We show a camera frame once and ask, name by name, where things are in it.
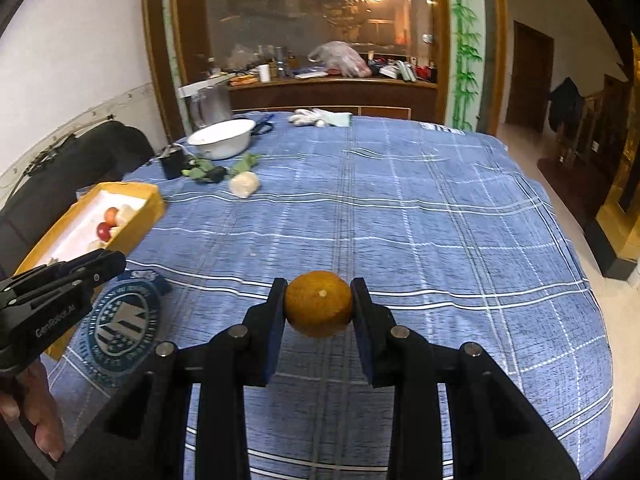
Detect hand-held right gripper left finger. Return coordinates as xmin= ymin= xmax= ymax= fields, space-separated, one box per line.
xmin=52 ymin=277 xmax=288 ymax=480

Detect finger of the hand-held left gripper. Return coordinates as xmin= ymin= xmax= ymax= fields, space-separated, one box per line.
xmin=15 ymin=249 xmax=127 ymax=293

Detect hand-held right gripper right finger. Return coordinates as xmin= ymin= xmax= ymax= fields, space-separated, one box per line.
xmin=350 ymin=277 xmax=583 ymax=480

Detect yellow cardboard box white inside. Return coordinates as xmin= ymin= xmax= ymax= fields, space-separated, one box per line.
xmin=12 ymin=181 xmax=166 ymax=361

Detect person's left hand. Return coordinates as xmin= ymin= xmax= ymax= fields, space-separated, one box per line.
xmin=0 ymin=360 xmax=66 ymax=461

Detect black sofa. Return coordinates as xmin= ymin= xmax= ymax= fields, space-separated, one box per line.
xmin=0 ymin=121 xmax=156 ymax=276

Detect blue plaid tablecloth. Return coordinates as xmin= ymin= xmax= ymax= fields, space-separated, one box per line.
xmin=42 ymin=110 xmax=615 ymax=480

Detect black cup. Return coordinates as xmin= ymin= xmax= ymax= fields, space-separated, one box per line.
xmin=161 ymin=147 xmax=191 ymax=181

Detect green leafy stems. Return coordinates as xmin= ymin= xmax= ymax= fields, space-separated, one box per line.
xmin=181 ymin=152 xmax=261 ymax=183

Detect large beige round lump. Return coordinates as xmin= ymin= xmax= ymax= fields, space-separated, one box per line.
xmin=229 ymin=171 xmax=261 ymax=199

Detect white enamel basin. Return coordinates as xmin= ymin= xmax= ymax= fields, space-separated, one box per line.
xmin=187 ymin=119 xmax=257 ymax=161

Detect clear glass pitcher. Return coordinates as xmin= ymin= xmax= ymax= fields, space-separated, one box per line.
xmin=188 ymin=84 xmax=232 ymax=128

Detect flat white box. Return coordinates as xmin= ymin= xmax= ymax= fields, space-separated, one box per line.
xmin=176 ymin=77 xmax=231 ymax=98

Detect white work gloves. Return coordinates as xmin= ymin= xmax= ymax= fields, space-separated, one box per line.
xmin=287 ymin=108 xmax=333 ymax=127

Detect translucent plastic bag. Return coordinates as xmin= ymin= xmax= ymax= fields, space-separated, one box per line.
xmin=307 ymin=41 xmax=373 ymax=79

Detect dark hanging jacket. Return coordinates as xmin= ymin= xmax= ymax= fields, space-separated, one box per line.
xmin=549 ymin=77 xmax=585 ymax=136

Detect brown wooden door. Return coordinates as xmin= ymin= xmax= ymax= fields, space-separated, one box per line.
xmin=505 ymin=20 xmax=555 ymax=133

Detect wooden glass-front cabinet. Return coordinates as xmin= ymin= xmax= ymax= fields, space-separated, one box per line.
xmin=141 ymin=0 xmax=508 ymax=136

